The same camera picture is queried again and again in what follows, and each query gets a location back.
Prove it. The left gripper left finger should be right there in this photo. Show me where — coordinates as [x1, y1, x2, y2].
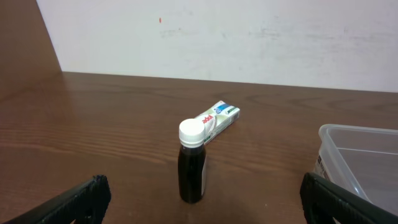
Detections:
[7, 175, 111, 224]

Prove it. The white Panadol box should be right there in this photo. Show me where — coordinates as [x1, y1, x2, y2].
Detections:
[195, 101, 240, 144]

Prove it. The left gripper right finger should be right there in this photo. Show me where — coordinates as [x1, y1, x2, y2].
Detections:
[300, 172, 397, 224]

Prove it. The dark bottle white cap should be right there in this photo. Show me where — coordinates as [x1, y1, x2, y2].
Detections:
[178, 118, 206, 203]

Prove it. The clear plastic container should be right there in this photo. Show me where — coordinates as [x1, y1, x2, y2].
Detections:
[314, 124, 397, 215]

